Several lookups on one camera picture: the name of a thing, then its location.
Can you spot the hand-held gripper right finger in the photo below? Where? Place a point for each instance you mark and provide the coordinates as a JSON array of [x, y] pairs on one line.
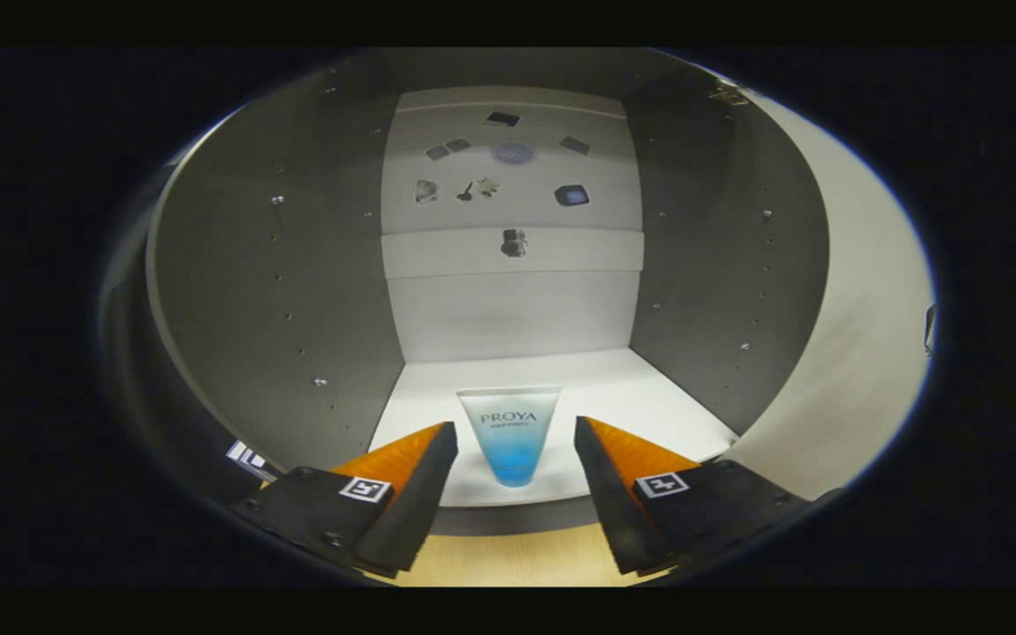
[[618, 503]]

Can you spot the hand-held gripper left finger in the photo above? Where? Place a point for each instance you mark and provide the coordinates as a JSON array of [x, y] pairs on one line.
[[407, 511]]

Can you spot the blue and white tube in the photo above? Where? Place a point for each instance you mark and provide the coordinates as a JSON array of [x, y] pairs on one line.
[[508, 441]]

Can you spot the white cabinet door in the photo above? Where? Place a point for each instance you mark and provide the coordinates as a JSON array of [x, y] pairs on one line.
[[861, 309]]

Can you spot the white striped card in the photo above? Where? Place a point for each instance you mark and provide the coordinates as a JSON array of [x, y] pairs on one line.
[[245, 455]]

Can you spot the dark grey cabinet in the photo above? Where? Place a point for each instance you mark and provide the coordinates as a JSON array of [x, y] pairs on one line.
[[296, 265]]

